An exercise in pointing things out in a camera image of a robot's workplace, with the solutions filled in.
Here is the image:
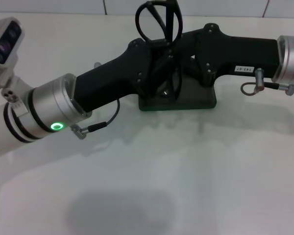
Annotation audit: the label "green glasses case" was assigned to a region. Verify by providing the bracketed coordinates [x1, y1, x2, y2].
[138, 61, 217, 112]

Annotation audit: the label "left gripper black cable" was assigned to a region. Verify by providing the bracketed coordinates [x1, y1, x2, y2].
[71, 99, 121, 140]

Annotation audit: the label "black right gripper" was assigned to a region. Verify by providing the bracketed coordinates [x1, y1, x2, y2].
[173, 23, 280, 85]

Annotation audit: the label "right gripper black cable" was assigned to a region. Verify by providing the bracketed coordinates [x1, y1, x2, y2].
[240, 82, 294, 96]

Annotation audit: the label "black glasses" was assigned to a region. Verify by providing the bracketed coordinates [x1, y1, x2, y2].
[135, 0, 184, 103]

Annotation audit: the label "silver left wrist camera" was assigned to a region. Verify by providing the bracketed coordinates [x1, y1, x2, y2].
[0, 17, 25, 101]

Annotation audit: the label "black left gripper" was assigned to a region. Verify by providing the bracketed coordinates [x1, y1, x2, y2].
[73, 38, 177, 112]

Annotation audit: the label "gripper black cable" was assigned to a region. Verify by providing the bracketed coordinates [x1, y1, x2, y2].
[240, 82, 294, 96]
[71, 99, 121, 140]

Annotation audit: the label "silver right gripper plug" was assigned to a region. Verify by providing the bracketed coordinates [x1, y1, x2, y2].
[254, 68, 265, 89]

